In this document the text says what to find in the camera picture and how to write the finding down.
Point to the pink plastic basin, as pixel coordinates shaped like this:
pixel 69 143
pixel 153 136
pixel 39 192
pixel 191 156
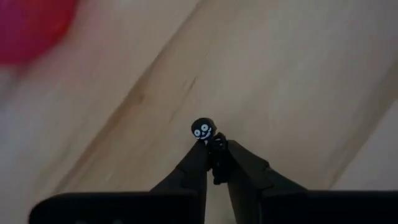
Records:
pixel 31 28

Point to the black toy block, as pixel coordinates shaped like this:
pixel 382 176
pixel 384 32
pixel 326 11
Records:
pixel 203 129

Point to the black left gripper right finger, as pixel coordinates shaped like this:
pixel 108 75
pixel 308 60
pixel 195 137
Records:
pixel 248 171

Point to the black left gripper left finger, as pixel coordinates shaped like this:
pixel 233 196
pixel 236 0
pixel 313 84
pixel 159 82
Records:
pixel 192 168

